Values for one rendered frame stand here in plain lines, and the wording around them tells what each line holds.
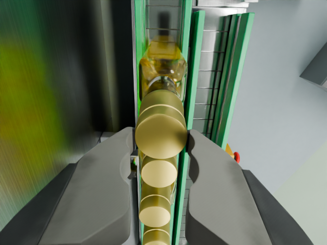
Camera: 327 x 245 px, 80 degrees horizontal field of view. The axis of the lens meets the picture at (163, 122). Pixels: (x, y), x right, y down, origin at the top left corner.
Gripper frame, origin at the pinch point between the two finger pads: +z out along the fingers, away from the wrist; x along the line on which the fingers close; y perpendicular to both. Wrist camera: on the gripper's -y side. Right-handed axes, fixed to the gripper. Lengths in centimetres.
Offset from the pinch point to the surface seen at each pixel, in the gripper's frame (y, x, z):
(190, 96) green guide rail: 5.4, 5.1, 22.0
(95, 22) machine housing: -5.5, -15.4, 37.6
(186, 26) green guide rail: -5.8, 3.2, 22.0
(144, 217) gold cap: 11.7, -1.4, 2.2
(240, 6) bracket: -9.4, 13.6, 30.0
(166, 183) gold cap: 6.8, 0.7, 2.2
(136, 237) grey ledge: 61, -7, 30
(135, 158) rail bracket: 19.3, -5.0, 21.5
